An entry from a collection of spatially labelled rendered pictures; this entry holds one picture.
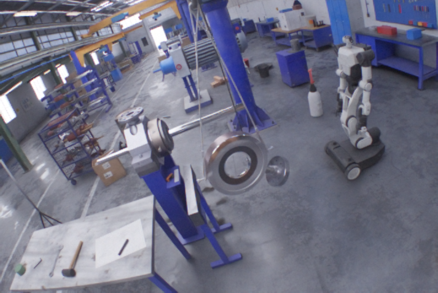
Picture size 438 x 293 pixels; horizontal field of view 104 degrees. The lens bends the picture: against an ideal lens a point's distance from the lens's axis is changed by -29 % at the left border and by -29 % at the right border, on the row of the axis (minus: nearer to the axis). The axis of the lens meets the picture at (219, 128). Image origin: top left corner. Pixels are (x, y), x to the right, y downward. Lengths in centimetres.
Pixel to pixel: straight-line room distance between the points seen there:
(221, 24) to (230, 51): 44
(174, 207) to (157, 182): 34
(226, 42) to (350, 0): 383
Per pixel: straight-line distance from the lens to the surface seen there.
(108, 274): 171
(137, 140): 214
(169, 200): 230
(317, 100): 391
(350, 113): 262
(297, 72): 523
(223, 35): 360
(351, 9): 649
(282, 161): 151
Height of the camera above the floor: 199
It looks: 27 degrees down
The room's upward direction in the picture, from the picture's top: 20 degrees counter-clockwise
